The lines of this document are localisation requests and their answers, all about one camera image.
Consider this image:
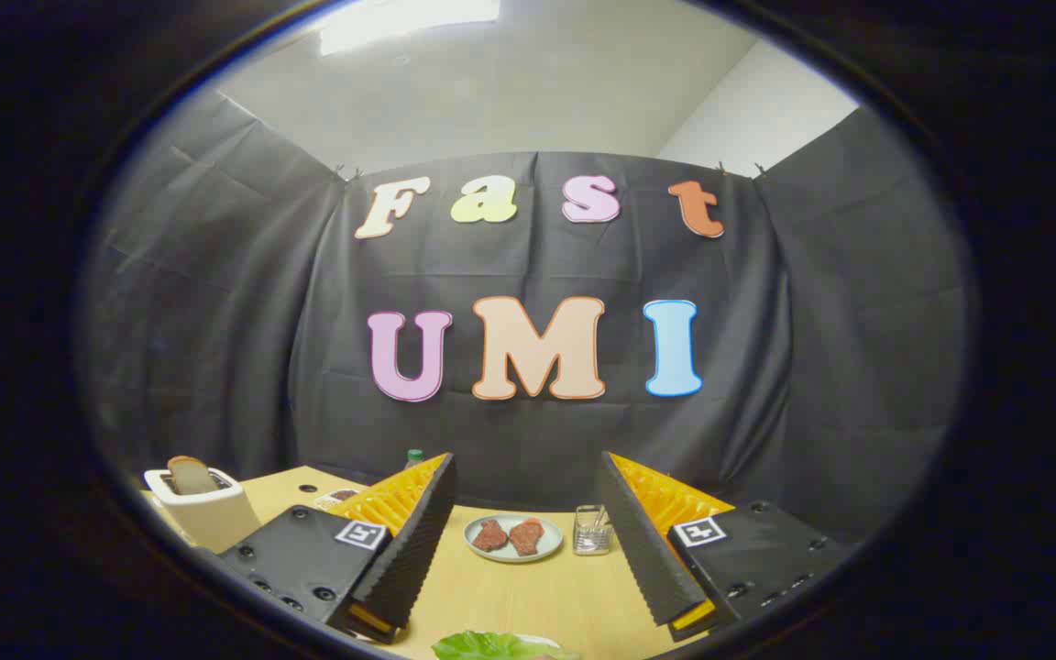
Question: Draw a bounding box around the small wire basket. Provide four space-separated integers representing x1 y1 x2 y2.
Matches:
573 505 614 556

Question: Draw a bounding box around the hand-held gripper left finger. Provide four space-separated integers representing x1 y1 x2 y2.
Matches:
216 452 457 644

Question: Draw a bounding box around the pale blue oval plate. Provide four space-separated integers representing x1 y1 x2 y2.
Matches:
464 513 564 563

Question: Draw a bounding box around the green lettuce leaf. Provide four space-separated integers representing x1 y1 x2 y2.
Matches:
432 631 579 660

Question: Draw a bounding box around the black backdrop cloth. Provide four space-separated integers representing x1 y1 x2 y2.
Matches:
79 87 969 542

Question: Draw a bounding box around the plain white bread slice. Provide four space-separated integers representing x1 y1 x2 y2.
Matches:
168 456 217 496

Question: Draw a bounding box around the cream toaster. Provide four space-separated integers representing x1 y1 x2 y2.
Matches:
144 466 263 553

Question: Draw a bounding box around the ceiling light panel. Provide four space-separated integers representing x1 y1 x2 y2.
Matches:
320 0 501 56

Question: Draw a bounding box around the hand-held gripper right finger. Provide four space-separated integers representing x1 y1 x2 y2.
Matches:
596 451 859 643

